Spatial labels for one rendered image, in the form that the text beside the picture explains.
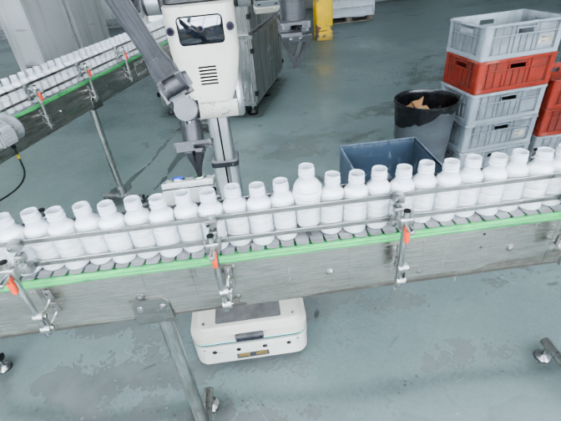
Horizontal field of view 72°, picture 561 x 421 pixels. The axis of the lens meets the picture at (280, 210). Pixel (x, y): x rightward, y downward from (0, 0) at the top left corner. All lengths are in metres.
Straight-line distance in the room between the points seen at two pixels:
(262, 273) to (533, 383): 1.43
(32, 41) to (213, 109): 5.47
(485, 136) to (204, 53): 2.43
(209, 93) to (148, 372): 1.34
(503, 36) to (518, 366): 2.01
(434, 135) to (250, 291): 2.20
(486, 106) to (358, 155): 1.73
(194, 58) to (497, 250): 1.09
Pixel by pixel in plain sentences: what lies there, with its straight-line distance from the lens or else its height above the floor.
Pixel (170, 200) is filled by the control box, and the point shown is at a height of 1.08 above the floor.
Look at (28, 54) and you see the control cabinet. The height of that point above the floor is 0.63.
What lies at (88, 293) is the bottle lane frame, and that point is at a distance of 1.12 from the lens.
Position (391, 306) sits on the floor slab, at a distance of 2.21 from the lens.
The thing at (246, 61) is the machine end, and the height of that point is 0.62.
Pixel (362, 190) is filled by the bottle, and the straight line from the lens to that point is 0.96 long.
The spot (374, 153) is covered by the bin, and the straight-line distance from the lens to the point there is 1.65.
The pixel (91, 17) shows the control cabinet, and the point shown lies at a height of 0.88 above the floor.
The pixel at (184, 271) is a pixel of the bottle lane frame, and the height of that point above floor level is 0.97.
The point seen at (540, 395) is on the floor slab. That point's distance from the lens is 2.10.
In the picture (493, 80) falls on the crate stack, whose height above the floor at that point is 0.75.
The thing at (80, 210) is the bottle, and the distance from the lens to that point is 1.01.
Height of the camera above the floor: 1.63
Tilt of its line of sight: 34 degrees down
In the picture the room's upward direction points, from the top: 5 degrees counter-clockwise
